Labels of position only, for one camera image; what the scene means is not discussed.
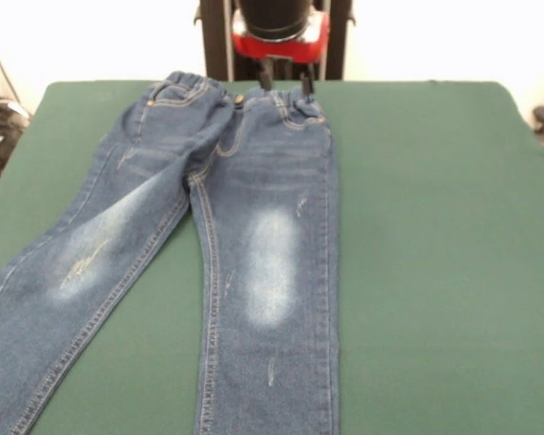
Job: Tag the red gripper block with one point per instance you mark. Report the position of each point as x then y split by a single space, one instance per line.
281 47

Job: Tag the blue denim jeans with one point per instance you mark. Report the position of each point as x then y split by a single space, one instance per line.
263 272

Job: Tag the dark green table cloth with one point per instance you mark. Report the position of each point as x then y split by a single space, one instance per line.
435 226

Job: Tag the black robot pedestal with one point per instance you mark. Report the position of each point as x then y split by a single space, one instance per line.
217 41

